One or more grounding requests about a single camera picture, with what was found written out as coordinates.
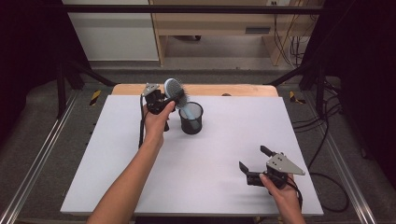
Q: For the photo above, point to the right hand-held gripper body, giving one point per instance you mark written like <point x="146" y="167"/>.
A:
<point x="283" y="166"/>

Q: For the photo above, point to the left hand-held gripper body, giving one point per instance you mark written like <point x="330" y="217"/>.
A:
<point x="154" y="99"/>

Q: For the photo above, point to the light blue hairbrush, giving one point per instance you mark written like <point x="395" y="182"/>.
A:
<point x="175" y="88"/>

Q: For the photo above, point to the black mesh pen holder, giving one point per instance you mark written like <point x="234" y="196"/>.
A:
<point x="190" y="121"/>

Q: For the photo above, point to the person's left hand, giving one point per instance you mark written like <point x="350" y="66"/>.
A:
<point x="157" y="124"/>

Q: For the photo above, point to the person's right hand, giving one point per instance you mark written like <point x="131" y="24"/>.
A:
<point x="283" y="196"/>

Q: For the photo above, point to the white table board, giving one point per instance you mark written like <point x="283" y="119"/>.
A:
<point x="202" y="174"/>

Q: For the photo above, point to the white cabinet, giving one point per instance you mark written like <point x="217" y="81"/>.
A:
<point x="115" y="34"/>

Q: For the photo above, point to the light wooden desk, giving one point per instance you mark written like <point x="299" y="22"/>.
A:
<point x="218" y="21"/>

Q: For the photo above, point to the black curtain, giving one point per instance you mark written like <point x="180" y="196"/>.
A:
<point x="367" y="77"/>
<point x="28" y="62"/>

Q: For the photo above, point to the aluminium floor rail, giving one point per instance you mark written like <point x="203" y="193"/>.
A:
<point x="37" y="161"/>
<point x="348" y="180"/>

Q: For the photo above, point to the black frame stand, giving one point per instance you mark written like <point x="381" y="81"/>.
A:
<point x="61" y="90"/>
<point x="320" y="90"/>

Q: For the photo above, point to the black horizontal frame bar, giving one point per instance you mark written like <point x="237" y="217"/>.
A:
<point x="186" y="9"/>

